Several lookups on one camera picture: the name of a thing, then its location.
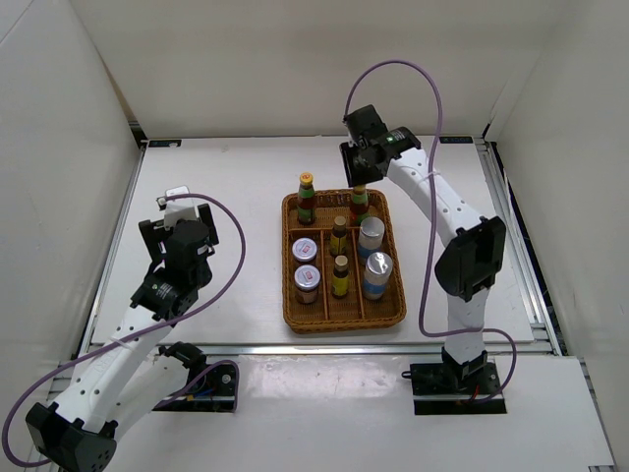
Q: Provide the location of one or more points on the silver-top shaker bottle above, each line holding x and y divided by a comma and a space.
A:
378, 269
371, 234

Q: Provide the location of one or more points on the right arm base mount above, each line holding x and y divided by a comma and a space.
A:
437, 392

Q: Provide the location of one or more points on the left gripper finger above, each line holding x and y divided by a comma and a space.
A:
150, 238
206, 217

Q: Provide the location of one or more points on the woven wicker basket tray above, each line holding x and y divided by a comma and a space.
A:
353, 311

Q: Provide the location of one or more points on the green sauce bottle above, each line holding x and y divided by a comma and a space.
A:
306, 199
359, 205

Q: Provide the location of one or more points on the white-lid jar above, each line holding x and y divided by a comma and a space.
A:
307, 280
303, 252

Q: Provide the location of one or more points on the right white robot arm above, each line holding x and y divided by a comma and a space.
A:
473, 243

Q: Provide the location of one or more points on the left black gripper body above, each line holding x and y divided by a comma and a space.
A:
162, 240

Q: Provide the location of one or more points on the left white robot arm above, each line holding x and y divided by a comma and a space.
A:
79, 429

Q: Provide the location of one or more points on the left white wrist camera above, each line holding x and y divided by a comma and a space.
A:
177, 210

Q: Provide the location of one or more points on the small yellow bottle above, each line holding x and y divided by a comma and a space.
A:
338, 236
340, 277

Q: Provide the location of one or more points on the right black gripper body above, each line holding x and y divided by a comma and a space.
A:
363, 173

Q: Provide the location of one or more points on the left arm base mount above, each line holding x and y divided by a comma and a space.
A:
209, 387

